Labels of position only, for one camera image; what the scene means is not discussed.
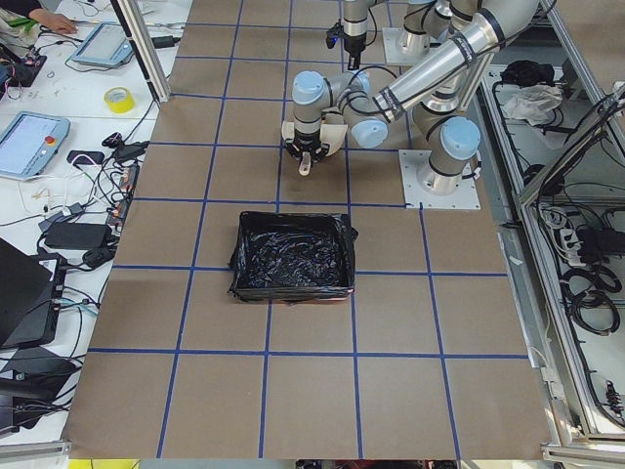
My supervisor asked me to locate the black power adapter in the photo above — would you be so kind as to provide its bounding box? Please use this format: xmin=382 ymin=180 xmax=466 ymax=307
xmin=44 ymin=223 xmax=112 ymax=250

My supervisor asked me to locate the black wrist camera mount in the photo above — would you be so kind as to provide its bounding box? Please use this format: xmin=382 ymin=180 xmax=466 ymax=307
xmin=325 ymin=20 xmax=344 ymax=49

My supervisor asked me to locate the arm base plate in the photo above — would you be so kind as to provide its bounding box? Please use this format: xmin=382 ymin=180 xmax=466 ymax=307
xmin=398 ymin=149 xmax=480 ymax=211
xmin=382 ymin=27 xmax=431 ymax=65

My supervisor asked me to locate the teach pendant near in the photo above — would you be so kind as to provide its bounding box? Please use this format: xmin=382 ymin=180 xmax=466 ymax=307
xmin=1 ymin=111 xmax=70 ymax=181

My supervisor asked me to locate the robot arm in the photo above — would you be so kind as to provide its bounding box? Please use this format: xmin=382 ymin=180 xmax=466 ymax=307
xmin=282 ymin=1 xmax=538 ymax=194
xmin=342 ymin=0 xmax=378 ymax=70

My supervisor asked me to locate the yellow tape roll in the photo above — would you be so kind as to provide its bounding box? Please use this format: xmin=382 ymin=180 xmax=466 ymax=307
xmin=104 ymin=87 xmax=135 ymax=113

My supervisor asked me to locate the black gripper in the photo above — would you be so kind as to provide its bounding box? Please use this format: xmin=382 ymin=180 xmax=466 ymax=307
xmin=344 ymin=36 xmax=364 ymax=69
xmin=285 ymin=132 xmax=328 ymax=163

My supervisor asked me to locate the aluminium frame post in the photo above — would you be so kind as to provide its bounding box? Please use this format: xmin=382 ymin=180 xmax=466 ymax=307
xmin=110 ymin=0 xmax=171 ymax=103

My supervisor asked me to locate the teach pendant far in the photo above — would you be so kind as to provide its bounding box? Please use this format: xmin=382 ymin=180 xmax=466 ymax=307
xmin=70 ymin=22 xmax=134 ymax=67

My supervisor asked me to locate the teach pendant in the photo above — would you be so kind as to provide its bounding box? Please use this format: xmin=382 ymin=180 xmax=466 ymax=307
xmin=1 ymin=111 xmax=70 ymax=181
xmin=70 ymin=22 xmax=134 ymax=67

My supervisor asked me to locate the pink bin with black bag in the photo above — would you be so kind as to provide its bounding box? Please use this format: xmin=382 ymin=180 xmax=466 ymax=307
xmin=229 ymin=211 xmax=358 ymax=303

